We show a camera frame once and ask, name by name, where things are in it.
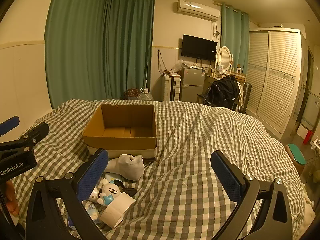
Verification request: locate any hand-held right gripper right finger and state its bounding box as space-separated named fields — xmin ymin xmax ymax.
xmin=210 ymin=150 xmax=293 ymax=240

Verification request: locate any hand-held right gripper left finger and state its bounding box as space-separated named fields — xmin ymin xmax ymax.
xmin=26 ymin=148 xmax=109 ymax=240

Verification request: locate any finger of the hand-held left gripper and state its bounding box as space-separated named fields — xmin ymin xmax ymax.
xmin=0 ymin=123 xmax=50 ymax=155
xmin=0 ymin=116 xmax=20 ymax=137

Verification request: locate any white sock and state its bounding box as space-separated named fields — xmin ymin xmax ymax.
xmin=106 ymin=154 xmax=145 ymax=182

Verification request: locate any cardboard box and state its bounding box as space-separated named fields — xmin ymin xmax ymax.
xmin=82 ymin=104 xmax=158 ymax=161

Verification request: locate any white tape roll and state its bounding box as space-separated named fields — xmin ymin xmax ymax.
xmin=100 ymin=192 xmax=137 ymax=229

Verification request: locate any person's left hand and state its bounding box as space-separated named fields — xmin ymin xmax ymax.
xmin=5 ymin=180 xmax=20 ymax=215

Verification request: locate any grey white checked blanket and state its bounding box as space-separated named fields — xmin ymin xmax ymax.
xmin=10 ymin=99 xmax=315 ymax=240

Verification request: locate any green topped stool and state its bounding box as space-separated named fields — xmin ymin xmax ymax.
xmin=285 ymin=144 xmax=307 ymax=178

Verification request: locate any beige garment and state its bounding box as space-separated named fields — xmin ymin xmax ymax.
xmin=237 ymin=82 xmax=245 ymax=106

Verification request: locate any green curtain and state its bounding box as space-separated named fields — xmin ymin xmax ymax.
xmin=104 ymin=0 xmax=155 ymax=100
xmin=220 ymin=4 xmax=250 ymax=74
xmin=44 ymin=0 xmax=110 ymax=109

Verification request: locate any black jacket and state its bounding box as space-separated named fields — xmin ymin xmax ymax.
xmin=203 ymin=76 xmax=240 ymax=110

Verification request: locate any red fire extinguisher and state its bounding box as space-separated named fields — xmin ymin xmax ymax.
xmin=303 ymin=129 xmax=314 ymax=145

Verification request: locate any floral bag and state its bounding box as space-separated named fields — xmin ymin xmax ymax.
xmin=124 ymin=88 xmax=140 ymax=100

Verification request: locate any clear water bottle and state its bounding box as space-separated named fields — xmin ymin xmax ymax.
xmin=139 ymin=87 xmax=154 ymax=102

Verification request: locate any silver small fridge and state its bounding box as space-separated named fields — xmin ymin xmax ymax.
xmin=180 ymin=66 xmax=205 ymax=102

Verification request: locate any white dressing table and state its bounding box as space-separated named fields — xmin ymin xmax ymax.
xmin=204 ymin=71 xmax=247 ymax=90

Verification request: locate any white suitcase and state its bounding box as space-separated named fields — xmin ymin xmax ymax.
xmin=161 ymin=75 xmax=182 ymax=102

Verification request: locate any white louvred wardrobe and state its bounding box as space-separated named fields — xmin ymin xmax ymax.
xmin=245 ymin=29 xmax=304 ymax=140

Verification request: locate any white thin pole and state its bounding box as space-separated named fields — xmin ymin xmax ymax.
xmin=144 ymin=62 xmax=150 ymax=91

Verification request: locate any white oval vanity mirror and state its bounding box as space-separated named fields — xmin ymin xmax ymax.
xmin=215 ymin=46 xmax=234 ymax=72

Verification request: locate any clear plastic bag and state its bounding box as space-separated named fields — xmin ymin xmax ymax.
xmin=171 ymin=60 xmax=187 ymax=73

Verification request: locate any white air conditioner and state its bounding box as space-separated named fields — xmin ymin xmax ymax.
xmin=174 ymin=0 xmax=221 ymax=22

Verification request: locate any wall cable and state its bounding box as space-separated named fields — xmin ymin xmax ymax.
xmin=156 ymin=49 xmax=166 ymax=75

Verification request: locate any black wall television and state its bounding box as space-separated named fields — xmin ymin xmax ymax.
xmin=181 ymin=34 xmax=217 ymax=61

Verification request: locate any air conditioner cable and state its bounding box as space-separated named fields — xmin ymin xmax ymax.
xmin=213 ymin=21 xmax=222 ymax=43

